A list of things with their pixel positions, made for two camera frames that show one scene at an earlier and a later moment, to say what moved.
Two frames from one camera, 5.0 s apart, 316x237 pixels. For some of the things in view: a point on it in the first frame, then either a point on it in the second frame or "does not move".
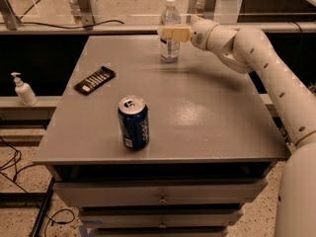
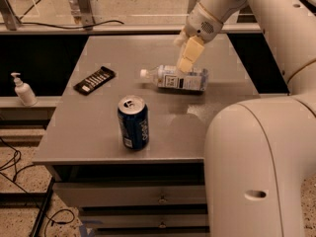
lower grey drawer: x=161 y=220 does not move
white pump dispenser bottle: x=25 y=91 does not move
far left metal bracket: x=10 y=16 does not move
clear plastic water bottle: x=170 y=47 -> x=171 y=78
